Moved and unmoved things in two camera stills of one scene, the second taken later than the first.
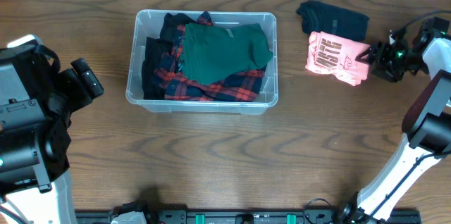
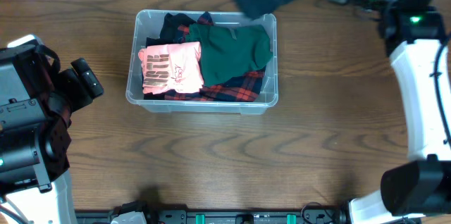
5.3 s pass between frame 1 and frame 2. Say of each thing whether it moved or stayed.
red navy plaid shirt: stayed
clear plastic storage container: stayed
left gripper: stayed
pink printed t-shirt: moved
